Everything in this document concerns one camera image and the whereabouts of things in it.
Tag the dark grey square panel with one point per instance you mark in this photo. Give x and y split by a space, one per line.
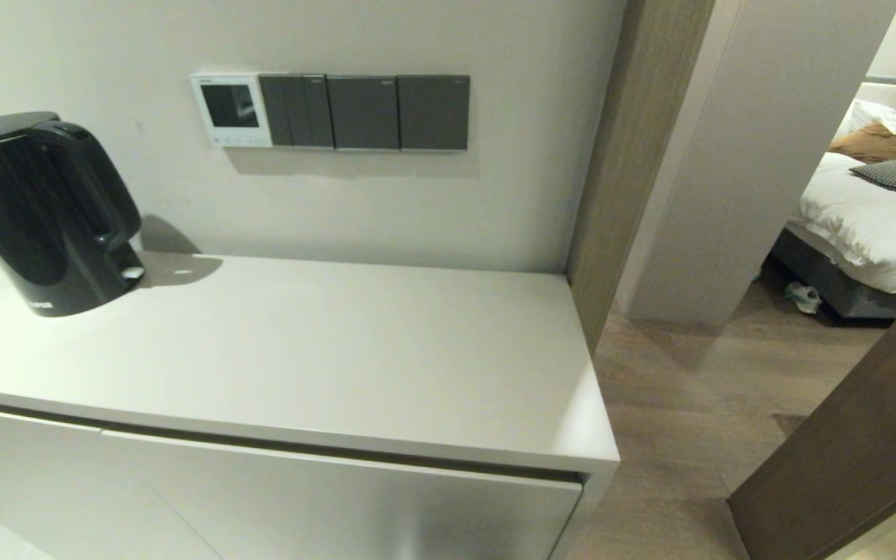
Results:
362 113
432 113

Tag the narrow white cabinet door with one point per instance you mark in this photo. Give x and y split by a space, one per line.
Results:
28 482

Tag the bed with white duvet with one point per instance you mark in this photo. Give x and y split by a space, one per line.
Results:
868 225

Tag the white cabinet body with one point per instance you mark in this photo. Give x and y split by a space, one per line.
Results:
339 350

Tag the light shoe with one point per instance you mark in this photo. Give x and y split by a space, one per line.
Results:
803 297

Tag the wide white cabinet door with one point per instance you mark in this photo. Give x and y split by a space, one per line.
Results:
378 505

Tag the brown wooden door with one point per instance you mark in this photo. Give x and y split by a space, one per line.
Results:
868 435

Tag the grey triple rocker wall switch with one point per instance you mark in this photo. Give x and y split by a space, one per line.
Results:
296 110

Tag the wooden door frame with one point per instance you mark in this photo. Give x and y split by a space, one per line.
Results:
635 155

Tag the brown cushion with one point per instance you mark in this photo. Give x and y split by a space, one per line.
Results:
876 144

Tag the black electric kettle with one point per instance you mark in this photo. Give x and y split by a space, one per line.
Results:
28 202

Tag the white wall thermostat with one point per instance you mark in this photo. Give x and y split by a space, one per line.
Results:
230 105

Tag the small white pillow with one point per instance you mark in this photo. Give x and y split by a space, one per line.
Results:
872 115

